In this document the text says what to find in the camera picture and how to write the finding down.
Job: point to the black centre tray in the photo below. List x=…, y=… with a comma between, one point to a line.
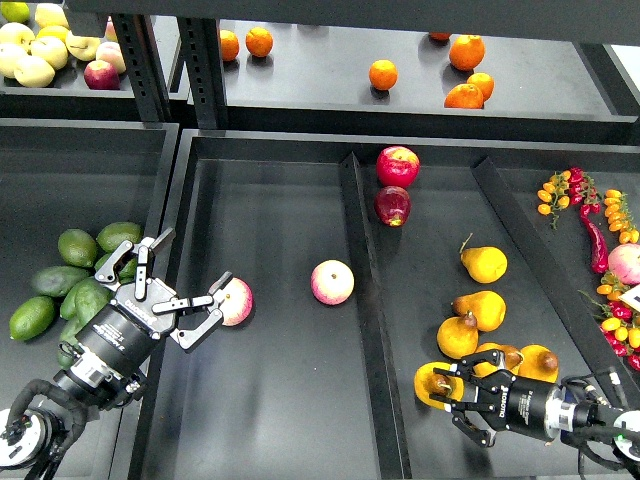
x=305, y=390

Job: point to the yellow pear stem up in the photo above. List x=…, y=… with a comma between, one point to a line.
x=427, y=382

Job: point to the yellow pear left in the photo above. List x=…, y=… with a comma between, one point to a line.
x=458, y=336

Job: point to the white label card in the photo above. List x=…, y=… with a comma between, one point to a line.
x=632, y=298

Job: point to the pink peach right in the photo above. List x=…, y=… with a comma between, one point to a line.
x=623, y=262

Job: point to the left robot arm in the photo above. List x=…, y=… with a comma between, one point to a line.
x=48, y=417

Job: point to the black shelf post right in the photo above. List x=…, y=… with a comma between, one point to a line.
x=200, y=47

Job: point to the green avocado centre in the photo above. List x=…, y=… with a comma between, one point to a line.
x=67, y=309

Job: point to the dark red apple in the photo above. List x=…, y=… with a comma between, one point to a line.
x=392, y=205

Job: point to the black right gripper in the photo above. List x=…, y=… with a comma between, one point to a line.
x=518, y=404

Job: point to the black left tray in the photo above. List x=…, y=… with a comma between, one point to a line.
x=61, y=174

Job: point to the yellow pear lower right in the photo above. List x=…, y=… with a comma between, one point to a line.
x=539, y=363

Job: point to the mixed cherry tomatoes lower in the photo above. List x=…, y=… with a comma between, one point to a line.
x=618, y=322

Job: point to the red cherry tomato bunch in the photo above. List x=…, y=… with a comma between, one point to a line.
x=583, y=192

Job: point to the dark avocado left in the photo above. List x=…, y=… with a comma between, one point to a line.
x=57, y=281

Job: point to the pale yellow apple front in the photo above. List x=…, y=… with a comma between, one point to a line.
x=33, y=72

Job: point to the bright red apple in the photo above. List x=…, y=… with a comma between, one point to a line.
x=397, y=166

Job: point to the pink apple left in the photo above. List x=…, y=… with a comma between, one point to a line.
x=235, y=302

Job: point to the green avocado top left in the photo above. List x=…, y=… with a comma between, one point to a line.
x=77, y=248

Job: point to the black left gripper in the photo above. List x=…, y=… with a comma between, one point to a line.
x=125, y=332

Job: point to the pink apple centre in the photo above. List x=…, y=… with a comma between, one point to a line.
x=332, y=282

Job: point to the yellow pear lower centre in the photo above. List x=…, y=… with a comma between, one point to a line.
x=513, y=359

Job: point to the green avocado second row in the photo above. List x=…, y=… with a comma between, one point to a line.
x=125, y=270

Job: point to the black tray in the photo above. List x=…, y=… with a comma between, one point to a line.
x=305, y=390
x=61, y=174

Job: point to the orange tomato bunch right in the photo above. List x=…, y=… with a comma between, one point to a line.
x=619, y=217

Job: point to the green avocado top right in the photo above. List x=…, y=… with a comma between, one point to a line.
x=112, y=235

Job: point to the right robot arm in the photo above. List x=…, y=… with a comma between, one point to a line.
x=570, y=411

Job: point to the dark green avocado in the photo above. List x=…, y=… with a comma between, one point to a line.
x=90, y=298

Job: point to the pink apple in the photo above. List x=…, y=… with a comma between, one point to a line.
x=235, y=302
x=332, y=282

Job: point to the black shelf post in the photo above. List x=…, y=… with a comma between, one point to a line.
x=143, y=66
x=200, y=47

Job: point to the red apple on shelf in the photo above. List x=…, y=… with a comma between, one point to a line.
x=101, y=75

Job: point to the orange cherry tomato bunch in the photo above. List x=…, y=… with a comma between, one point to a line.
x=554, y=196

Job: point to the pale peach on shelf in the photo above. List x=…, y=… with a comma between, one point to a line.
x=110, y=52

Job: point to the black shelf post left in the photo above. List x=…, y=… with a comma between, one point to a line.
x=143, y=66

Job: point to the yellow apple with stem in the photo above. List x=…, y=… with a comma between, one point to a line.
x=83, y=48

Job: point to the yellow pear middle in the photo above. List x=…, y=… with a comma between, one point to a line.
x=488, y=307

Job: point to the bright green avocado far left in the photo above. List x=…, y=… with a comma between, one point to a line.
x=32, y=318

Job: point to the red chili pepper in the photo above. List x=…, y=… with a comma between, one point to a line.
x=599, y=251

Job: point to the green avocado bottom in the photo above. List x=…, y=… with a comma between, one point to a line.
x=67, y=335

